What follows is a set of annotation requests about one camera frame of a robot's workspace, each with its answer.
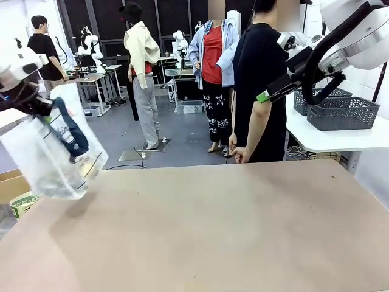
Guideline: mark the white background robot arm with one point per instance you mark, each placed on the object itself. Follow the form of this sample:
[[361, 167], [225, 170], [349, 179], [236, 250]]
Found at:
[[180, 45], [63, 53], [88, 45]]

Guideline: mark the person in black clothes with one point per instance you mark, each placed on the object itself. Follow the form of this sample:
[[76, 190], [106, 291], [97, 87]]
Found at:
[[258, 61]]

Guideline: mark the white side table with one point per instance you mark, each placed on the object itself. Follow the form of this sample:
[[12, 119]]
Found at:
[[322, 140]]

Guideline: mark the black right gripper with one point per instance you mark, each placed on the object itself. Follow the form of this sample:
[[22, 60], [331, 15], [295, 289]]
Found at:
[[299, 62]]

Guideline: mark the person's right forearm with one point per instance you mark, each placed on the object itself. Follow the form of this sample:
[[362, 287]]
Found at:
[[258, 127]]

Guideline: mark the brown cardboard box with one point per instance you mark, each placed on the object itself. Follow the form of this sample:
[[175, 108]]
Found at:
[[12, 185]]

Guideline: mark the black slanted stand pole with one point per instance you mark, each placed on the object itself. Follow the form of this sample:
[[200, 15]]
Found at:
[[380, 82]]

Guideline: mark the mannequin cream jacket grey trousers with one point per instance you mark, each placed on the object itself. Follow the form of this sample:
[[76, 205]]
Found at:
[[143, 61]]

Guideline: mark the grey mannequin floor plate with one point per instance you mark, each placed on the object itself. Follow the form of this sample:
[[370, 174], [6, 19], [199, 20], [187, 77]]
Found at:
[[130, 155]]

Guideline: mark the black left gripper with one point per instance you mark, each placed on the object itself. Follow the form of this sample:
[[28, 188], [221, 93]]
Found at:
[[27, 98]]

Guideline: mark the clear plastic storage box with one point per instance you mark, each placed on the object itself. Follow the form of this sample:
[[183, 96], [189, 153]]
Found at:
[[190, 107]]

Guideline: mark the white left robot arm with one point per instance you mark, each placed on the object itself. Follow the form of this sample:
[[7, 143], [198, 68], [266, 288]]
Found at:
[[21, 62]]

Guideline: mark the mannequin red shirt blue overshirt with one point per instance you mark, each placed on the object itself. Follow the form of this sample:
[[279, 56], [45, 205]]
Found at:
[[212, 54]]

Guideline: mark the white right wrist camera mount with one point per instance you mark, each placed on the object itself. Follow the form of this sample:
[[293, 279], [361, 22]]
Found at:
[[287, 42]]

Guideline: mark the person's right hand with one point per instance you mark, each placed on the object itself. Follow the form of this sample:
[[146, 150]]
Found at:
[[244, 154]]

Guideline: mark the wooden top work table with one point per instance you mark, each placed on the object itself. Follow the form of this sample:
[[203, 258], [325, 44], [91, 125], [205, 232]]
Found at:
[[91, 79]]

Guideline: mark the background person black t-shirt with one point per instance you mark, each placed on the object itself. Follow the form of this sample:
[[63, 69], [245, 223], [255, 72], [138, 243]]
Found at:
[[45, 51]]

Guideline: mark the green white printed carton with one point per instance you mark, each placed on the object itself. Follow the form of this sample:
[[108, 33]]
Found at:
[[24, 207]]

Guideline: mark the person's left hand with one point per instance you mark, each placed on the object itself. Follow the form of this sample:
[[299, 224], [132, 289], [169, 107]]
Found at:
[[233, 144]]

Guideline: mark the grey storage crate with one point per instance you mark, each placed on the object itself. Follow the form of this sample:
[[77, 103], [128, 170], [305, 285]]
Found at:
[[91, 111]]

